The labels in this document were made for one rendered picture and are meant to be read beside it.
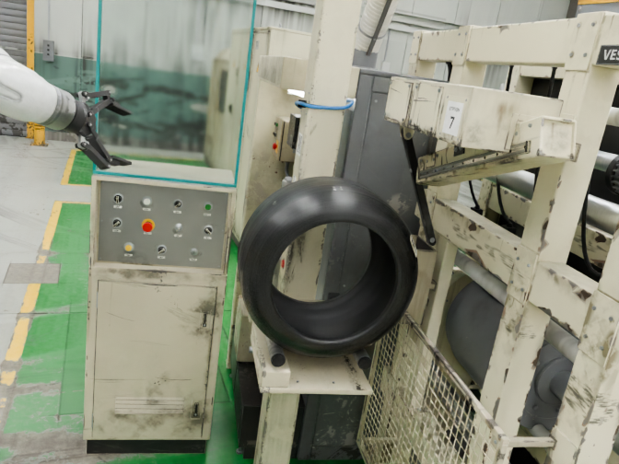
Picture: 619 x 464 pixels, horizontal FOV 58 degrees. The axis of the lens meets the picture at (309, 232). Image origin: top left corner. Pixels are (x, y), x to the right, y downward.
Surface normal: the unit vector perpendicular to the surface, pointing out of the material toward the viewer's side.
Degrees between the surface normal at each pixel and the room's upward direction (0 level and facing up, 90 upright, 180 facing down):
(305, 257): 90
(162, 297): 90
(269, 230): 67
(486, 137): 90
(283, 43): 90
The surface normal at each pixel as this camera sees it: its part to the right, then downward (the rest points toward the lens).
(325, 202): 0.02, -0.49
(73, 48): 0.33, 0.31
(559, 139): 0.22, -0.01
